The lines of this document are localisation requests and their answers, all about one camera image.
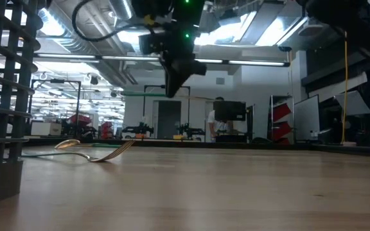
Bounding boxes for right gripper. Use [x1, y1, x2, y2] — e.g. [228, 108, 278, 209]
[161, 21, 207, 99]

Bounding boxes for gold spoon green handle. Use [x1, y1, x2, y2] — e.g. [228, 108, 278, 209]
[54, 138, 109, 150]

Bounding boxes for person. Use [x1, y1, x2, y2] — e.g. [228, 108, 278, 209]
[206, 95, 236, 142]

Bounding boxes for black monitor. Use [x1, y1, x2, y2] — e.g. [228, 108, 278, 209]
[213, 100, 247, 123]

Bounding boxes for red storage bins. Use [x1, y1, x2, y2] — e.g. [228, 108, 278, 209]
[100, 121, 114, 139]

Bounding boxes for red and white rack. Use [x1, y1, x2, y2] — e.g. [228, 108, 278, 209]
[269, 94, 294, 145]

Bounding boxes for white box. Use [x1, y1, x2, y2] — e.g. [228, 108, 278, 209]
[30, 121, 62, 137]

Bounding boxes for whiteboard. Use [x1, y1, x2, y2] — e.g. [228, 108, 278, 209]
[293, 94, 321, 142]

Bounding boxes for grey angled panel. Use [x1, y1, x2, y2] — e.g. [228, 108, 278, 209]
[333, 89, 370, 117]

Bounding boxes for black gantry frame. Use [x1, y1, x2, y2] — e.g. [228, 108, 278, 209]
[142, 84, 191, 139]

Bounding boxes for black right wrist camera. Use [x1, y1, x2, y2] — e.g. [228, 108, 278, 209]
[137, 31, 170, 56]

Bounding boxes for ceiling light strip rail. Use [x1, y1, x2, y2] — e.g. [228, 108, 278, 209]
[33, 52, 291, 68]

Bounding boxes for gold fork green handle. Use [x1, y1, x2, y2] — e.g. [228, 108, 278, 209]
[21, 139, 137, 163]

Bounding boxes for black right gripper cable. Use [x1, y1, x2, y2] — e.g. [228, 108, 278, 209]
[71, 0, 162, 43]

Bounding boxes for black aluminium table frame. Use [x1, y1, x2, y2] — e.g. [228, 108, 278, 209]
[24, 136, 370, 158]

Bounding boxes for yellow hanging cable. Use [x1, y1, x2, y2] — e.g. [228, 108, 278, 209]
[341, 30, 349, 144]

